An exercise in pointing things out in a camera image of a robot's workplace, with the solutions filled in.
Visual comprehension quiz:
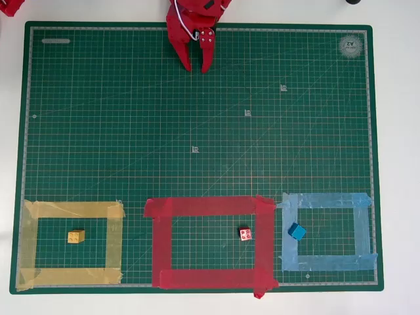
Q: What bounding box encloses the red leader arm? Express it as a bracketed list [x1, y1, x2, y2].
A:
[0, 0, 26, 18]

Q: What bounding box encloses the red tape square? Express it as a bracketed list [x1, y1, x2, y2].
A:
[143, 194, 280, 300]

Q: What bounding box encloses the blue cube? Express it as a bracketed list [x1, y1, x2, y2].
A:
[287, 222, 308, 242]

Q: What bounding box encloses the yellow die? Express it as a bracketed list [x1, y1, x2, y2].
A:
[67, 229, 86, 244]

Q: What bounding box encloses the blue tape square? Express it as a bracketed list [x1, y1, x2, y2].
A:
[276, 192, 379, 272]

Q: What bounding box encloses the yellow tape square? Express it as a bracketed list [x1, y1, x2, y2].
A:
[16, 198, 126, 292]

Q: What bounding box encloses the green cutting mat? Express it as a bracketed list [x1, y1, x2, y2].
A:
[9, 21, 385, 295]

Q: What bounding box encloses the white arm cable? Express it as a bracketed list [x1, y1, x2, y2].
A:
[173, 0, 201, 42]

